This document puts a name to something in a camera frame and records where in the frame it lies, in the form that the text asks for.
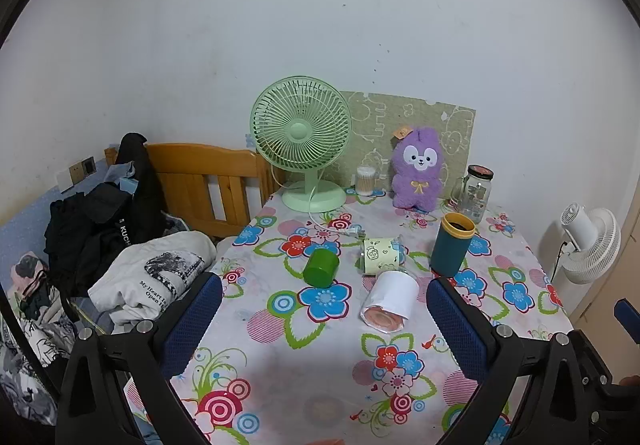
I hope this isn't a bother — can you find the white paper-wrapped plastic cup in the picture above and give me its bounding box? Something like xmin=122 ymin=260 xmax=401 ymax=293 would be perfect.
xmin=360 ymin=271 xmax=419 ymax=335

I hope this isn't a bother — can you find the green desk fan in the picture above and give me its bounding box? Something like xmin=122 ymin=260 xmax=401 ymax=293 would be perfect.
xmin=250 ymin=75 xmax=352 ymax=214

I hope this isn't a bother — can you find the wall power socket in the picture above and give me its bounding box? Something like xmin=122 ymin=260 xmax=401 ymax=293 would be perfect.
xmin=68 ymin=157 xmax=96 ymax=185

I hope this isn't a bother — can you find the cream cartoon paper cup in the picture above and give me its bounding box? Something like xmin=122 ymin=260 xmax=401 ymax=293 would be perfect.
xmin=360 ymin=238 xmax=404 ymax=276

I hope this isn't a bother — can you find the teal cup with yellow rim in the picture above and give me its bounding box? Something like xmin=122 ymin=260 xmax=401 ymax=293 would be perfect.
xmin=431 ymin=212 xmax=475 ymax=278

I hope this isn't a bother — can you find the glass jar with lid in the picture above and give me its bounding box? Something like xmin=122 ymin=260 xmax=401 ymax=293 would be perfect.
xmin=450 ymin=164 xmax=494 ymax=225

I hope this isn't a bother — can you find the black jacket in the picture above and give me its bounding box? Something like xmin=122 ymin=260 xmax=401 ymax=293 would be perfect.
xmin=44 ymin=133 xmax=167 ymax=298

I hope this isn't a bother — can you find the floral tablecloth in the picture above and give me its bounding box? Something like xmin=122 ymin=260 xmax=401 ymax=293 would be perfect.
xmin=124 ymin=186 xmax=575 ymax=445

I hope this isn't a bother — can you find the white printed t-shirt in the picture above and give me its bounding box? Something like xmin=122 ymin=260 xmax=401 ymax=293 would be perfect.
xmin=88 ymin=231 xmax=217 ymax=335

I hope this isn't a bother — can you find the small green cup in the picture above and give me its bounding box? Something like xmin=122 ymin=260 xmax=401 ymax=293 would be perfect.
xmin=303 ymin=248 xmax=340 ymax=289

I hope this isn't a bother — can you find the white fan power cord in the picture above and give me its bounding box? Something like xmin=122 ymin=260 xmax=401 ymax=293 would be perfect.
xmin=269 ymin=159 xmax=366 ymax=241

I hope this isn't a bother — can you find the white standing fan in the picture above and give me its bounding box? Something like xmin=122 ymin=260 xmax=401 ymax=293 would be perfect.
xmin=558 ymin=202 xmax=622 ymax=286

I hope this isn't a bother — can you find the green patterned wall board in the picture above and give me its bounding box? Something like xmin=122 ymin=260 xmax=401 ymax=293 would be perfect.
xmin=322 ymin=90 xmax=476 ymax=198

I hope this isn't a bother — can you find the purple plush toy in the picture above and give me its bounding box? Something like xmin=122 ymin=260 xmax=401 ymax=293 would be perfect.
xmin=390 ymin=126 xmax=444 ymax=212

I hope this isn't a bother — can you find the cotton swab container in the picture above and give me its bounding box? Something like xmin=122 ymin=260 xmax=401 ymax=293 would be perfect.
xmin=355 ymin=165 xmax=376 ymax=197

